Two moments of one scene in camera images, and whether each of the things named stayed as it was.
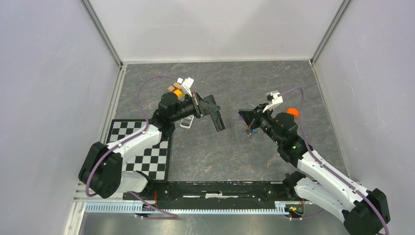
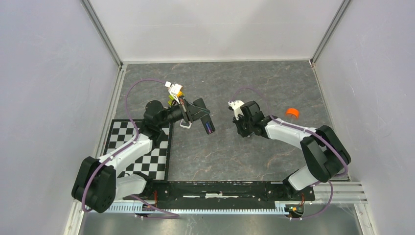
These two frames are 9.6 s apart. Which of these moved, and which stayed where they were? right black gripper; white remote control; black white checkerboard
Moved: right black gripper
Stayed: white remote control; black white checkerboard
